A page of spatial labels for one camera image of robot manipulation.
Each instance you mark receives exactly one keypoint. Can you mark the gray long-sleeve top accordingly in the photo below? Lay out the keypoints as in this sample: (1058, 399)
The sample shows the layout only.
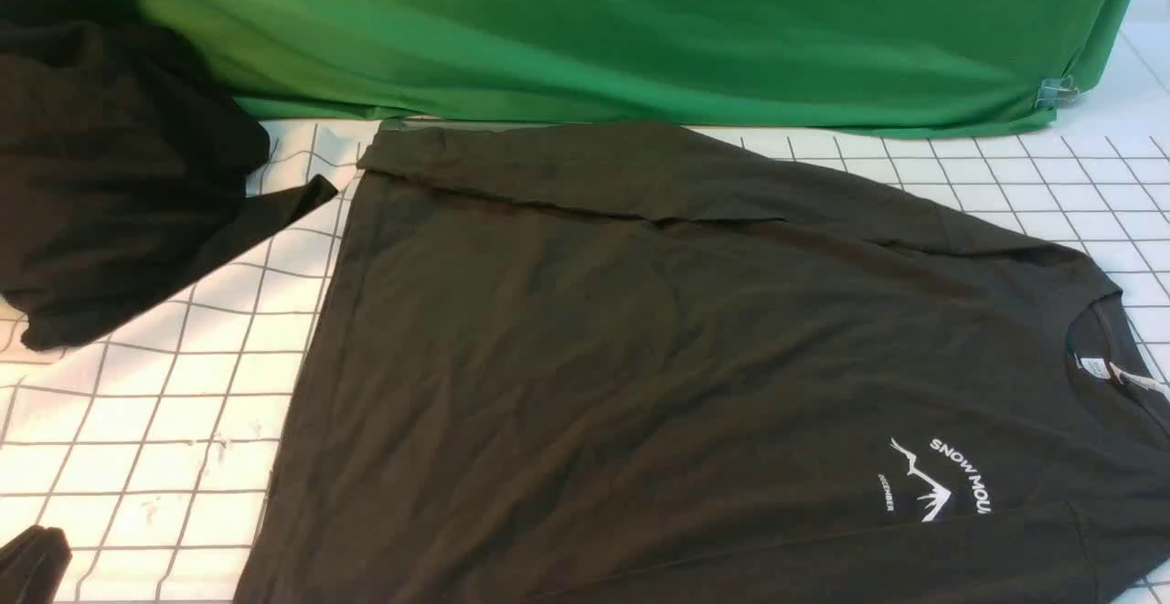
(628, 363)

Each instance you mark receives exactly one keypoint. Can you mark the green backdrop cloth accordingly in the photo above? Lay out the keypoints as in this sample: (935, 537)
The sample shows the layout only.
(898, 68)

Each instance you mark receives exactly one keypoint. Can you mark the white grid table mat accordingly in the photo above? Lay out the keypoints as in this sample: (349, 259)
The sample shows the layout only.
(151, 448)

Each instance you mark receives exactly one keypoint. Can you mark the black garment pile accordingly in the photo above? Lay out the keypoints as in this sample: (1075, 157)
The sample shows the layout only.
(125, 167)

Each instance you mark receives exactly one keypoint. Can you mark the silver binder clip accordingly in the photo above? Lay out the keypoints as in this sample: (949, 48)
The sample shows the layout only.
(1056, 93)

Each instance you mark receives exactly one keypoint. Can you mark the black cloth corner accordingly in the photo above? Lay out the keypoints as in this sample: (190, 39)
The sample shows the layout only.
(33, 565)

